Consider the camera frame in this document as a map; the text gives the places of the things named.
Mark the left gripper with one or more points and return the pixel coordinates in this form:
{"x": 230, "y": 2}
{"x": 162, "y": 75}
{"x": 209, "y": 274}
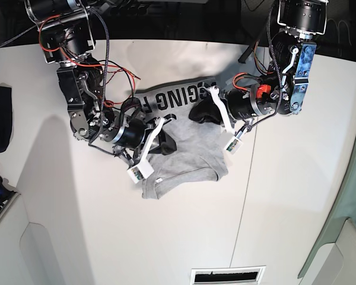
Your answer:
{"x": 237, "y": 104}

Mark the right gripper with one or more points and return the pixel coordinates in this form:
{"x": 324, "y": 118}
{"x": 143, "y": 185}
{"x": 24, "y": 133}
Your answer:
{"x": 133, "y": 135}

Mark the grey t-shirt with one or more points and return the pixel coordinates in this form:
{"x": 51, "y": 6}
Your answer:
{"x": 198, "y": 156}

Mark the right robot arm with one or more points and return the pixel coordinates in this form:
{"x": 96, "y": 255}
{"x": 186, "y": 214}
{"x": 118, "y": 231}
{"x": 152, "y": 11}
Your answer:
{"x": 66, "y": 39}

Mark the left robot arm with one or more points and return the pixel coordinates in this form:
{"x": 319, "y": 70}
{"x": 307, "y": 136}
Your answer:
{"x": 281, "y": 88}

